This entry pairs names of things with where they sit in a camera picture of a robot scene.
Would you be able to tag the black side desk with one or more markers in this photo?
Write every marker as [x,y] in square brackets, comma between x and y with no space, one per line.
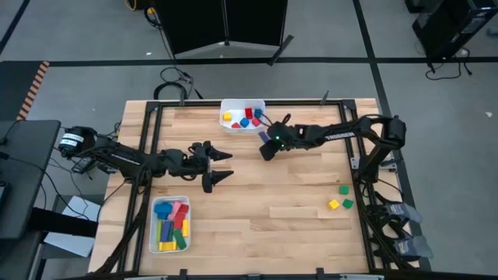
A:
[27,175]

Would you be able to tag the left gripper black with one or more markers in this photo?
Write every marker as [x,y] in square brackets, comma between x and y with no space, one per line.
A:
[198,159]

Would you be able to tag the pink block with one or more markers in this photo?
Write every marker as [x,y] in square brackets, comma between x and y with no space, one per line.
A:
[174,210]

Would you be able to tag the long green block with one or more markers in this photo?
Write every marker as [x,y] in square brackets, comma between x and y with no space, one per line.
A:
[179,239]

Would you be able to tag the black screen foot bar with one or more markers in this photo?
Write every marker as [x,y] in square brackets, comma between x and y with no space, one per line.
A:
[281,48]

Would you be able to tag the red cube block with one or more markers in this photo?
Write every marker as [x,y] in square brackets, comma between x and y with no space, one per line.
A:
[256,122]
[248,113]

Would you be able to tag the plain white plastic bin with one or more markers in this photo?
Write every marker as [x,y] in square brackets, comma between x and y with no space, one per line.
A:
[154,218]

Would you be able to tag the blue round block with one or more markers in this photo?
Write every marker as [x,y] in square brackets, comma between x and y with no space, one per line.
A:
[163,208]

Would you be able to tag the green cube block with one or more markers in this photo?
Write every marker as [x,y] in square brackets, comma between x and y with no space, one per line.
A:
[343,190]
[348,203]

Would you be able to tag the blue cube block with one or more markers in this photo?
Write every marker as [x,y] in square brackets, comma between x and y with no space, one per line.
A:
[244,123]
[258,113]

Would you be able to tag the purple block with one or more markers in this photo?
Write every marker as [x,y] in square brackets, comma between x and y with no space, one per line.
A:
[167,231]
[264,137]

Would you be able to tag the yellow long block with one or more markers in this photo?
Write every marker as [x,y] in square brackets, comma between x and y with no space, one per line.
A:
[167,246]
[185,228]

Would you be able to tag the white paper sheet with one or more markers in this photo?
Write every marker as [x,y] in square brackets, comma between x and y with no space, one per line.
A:
[83,208]

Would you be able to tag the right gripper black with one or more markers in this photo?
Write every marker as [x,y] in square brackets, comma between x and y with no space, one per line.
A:
[286,136]

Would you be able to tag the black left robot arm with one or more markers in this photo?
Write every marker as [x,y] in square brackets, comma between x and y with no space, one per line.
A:
[124,157]

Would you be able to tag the black aluminium table frame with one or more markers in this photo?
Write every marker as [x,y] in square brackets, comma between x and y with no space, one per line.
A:
[186,103]

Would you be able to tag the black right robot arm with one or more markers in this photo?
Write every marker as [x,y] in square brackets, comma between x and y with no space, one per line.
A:
[338,135]

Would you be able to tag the yellow cube block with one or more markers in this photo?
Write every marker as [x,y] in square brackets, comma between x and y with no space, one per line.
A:
[333,204]
[227,116]

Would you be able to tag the black computer tower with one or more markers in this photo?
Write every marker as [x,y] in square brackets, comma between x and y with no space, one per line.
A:
[447,27]

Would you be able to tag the black striped floor mat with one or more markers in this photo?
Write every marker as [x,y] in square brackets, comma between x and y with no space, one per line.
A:
[15,89]

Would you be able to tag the black screen panel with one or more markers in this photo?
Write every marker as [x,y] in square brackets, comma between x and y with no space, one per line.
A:
[190,23]
[257,19]

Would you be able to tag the white bin with label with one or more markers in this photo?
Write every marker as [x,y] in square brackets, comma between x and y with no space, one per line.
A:
[235,106]

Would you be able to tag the small red block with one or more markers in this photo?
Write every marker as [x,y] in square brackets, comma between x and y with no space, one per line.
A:
[236,125]

